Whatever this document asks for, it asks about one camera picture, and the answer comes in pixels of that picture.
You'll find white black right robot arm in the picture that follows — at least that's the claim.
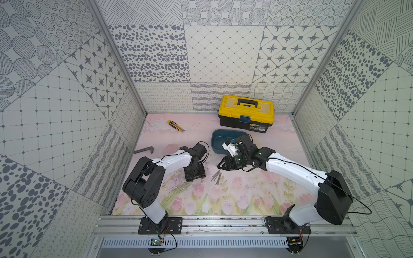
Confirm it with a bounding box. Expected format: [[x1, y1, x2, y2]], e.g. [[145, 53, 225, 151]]
[[218, 134, 354, 226]]

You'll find steel nail pile right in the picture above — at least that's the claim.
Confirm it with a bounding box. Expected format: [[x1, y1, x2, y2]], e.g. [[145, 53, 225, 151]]
[[211, 169, 221, 181]]

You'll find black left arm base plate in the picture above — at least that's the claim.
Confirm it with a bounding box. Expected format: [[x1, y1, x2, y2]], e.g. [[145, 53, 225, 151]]
[[138, 217, 183, 235]]

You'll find yellow black utility knife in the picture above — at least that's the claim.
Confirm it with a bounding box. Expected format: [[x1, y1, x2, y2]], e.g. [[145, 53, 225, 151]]
[[167, 120, 185, 132]]

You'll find steel nail pile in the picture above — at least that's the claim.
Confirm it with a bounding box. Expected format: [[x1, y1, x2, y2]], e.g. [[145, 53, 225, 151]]
[[211, 169, 221, 181], [216, 173, 222, 186]]

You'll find steel nail pile lower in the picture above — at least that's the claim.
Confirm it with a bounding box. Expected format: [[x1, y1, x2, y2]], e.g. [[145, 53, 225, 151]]
[[216, 173, 222, 186]]

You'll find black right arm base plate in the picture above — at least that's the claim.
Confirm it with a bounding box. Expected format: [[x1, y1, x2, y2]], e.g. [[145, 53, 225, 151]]
[[264, 204, 311, 235]]

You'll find white perforated cable duct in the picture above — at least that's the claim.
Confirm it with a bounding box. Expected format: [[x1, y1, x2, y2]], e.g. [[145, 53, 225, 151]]
[[102, 236, 288, 248]]

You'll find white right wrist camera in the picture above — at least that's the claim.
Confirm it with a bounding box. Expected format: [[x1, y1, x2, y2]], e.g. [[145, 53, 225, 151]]
[[222, 139, 240, 157]]

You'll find dark metal hex key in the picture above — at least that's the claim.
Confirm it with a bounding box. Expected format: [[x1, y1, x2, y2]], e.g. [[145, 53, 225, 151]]
[[133, 146, 154, 154]]

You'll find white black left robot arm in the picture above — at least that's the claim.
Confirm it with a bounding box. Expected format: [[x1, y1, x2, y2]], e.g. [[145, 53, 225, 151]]
[[122, 141, 210, 231]]

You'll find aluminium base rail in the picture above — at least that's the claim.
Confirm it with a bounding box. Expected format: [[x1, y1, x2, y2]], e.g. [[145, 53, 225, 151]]
[[91, 216, 357, 237]]

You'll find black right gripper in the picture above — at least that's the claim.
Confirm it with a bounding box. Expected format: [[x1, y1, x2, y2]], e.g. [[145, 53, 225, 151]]
[[217, 153, 250, 171]]

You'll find yellow black toolbox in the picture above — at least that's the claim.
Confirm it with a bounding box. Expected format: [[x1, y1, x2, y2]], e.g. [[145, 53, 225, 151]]
[[218, 95, 275, 133]]

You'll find teal plastic storage box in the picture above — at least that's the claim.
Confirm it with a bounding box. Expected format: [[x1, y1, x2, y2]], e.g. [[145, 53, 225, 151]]
[[211, 129, 246, 155]]

